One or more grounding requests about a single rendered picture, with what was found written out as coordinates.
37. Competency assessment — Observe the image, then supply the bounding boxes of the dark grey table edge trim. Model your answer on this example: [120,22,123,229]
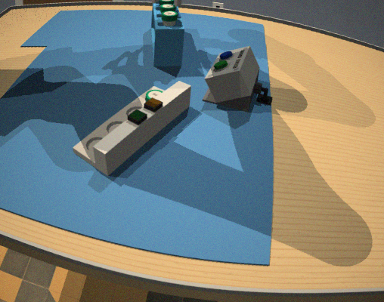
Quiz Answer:
[0,2,384,297]

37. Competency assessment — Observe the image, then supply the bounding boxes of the grey control box with blue and green keys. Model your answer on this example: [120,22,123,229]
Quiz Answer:
[203,46,272,112]

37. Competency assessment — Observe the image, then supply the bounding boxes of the blue flat mat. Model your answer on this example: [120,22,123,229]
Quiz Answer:
[0,10,274,266]

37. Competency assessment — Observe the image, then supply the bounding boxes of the blue rectangular tube holder block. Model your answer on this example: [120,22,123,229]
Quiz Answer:
[151,1,184,66]

